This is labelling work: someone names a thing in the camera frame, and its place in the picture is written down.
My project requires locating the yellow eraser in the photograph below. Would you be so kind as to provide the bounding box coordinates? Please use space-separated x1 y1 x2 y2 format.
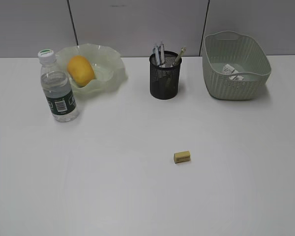
174 151 191 164

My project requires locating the beige and white pen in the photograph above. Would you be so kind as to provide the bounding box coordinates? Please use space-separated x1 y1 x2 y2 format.
172 46 186 67

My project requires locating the blue and white pen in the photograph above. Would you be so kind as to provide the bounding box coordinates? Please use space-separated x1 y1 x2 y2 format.
153 43 161 66

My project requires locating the grey and white pen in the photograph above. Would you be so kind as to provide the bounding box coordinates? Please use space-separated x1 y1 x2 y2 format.
159 41 166 67

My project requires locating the yellow mango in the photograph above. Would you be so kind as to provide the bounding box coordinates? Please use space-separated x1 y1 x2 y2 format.
67 55 95 87

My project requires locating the white waste paper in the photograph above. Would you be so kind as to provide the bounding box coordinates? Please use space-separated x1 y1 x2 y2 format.
222 64 244 81

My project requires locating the clear water bottle green label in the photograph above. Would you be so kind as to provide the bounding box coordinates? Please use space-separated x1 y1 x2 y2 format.
38 49 79 122

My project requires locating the black mesh pen holder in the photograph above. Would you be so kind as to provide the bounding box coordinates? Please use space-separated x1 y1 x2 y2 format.
149 51 182 100

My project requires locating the translucent green wavy plate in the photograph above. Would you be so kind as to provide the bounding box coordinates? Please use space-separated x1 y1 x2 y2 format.
56 43 128 97

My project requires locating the pale green woven basket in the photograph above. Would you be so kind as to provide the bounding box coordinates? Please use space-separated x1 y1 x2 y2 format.
202 31 271 100

